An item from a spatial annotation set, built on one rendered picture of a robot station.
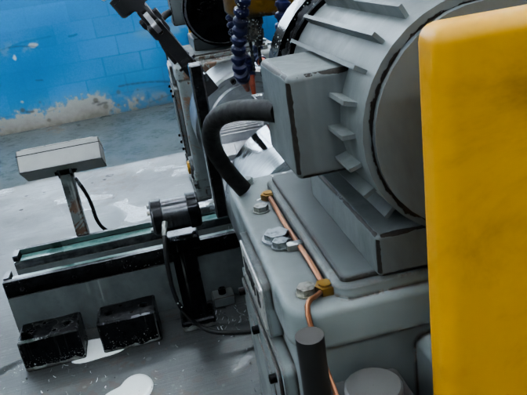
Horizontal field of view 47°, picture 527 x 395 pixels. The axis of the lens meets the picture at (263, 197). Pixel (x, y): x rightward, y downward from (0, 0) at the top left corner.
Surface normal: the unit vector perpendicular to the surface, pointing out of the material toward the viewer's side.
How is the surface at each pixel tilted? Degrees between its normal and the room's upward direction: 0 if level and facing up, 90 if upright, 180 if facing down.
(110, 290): 90
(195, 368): 0
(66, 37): 90
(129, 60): 90
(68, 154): 57
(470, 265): 90
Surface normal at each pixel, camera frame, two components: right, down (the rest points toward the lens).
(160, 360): -0.14, -0.91
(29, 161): 0.10, -0.21
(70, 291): 0.21, 0.35
